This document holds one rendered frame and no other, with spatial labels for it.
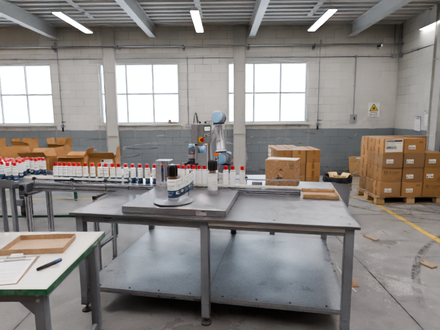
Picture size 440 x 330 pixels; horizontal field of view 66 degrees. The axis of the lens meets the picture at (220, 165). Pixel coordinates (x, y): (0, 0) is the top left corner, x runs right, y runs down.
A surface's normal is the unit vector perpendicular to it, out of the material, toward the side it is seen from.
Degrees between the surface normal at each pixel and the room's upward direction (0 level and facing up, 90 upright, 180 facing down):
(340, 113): 90
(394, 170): 87
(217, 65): 90
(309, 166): 89
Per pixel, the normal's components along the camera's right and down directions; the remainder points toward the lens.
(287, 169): -0.38, 0.14
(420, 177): 0.07, 0.19
